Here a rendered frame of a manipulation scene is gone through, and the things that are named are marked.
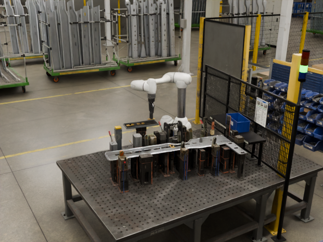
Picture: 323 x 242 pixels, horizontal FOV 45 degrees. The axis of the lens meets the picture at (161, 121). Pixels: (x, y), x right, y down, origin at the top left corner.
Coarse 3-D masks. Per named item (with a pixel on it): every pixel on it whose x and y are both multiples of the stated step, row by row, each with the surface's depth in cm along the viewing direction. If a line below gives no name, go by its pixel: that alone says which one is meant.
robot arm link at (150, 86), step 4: (148, 80) 408; (152, 80) 407; (144, 84) 411; (148, 84) 408; (152, 84) 407; (144, 88) 411; (148, 88) 409; (152, 88) 408; (148, 92) 412; (152, 92) 411
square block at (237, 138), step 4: (236, 136) 419; (240, 136) 419; (236, 140) 418; (240, 140) 417; (236, 144) 420; (240, 144) 419; (240, 152) 423; (236, 156) 423; (236, 160) 425; (236, 164) 427
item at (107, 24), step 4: (104, 0) 1502; (108, 0) 1496; (108, 4) 1501; (108, 8) 1506; (108, 12) 1511; (108, 16) 1516; (108, 24) 1527; (108, 28) 1532; (108, 32) 1537; (108, 36) 1542; (104, 44) 1569; (108, 44) 1553
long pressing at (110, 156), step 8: (208, 136) 432; (216, 136) 434; (160, 144) 411; (168, 144) 412; (176, 144) 412; (192, 144) 413; (200, 144) 413; (208, 144) 413; (224, 144) 417; (112, 152) 391; (128, 152) 392; (144, 152) 392; (152, 152) 392; (160, 152) 393; (112, 160) 376
